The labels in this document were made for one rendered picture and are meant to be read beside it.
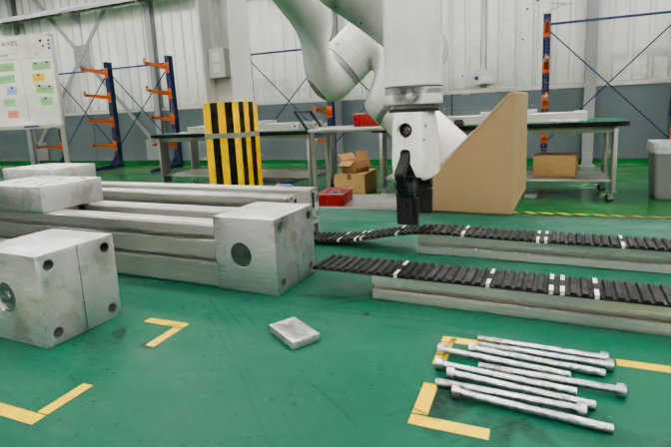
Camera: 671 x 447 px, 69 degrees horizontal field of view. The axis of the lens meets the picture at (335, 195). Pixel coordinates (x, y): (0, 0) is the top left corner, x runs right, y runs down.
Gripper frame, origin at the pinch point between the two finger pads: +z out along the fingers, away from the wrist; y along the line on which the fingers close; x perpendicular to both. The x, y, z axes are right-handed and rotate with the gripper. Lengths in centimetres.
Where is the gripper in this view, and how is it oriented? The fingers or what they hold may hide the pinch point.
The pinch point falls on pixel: (415, 211)
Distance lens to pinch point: 75.6
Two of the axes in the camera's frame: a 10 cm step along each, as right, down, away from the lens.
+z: 0.5, 9.8, 1.7
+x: -9.1, -0.3, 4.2
